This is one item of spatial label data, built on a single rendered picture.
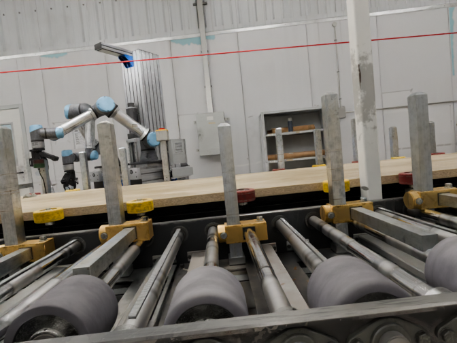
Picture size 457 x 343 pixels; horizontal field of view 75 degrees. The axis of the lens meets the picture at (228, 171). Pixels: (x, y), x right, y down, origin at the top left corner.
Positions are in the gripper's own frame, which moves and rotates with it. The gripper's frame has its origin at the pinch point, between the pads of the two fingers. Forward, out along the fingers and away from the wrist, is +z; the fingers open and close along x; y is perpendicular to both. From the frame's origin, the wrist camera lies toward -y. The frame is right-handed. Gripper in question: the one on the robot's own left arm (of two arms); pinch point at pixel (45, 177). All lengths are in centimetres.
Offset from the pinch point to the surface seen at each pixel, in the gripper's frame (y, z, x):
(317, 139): -180, -8, 12
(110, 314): -97, 18, 159
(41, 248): -66, 17, 122
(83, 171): -31.0, -2.2, 12.4
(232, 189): -118, 6, 121
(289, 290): -127, 25, 146
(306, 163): -245, 20, -235
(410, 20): -408, -169, -224
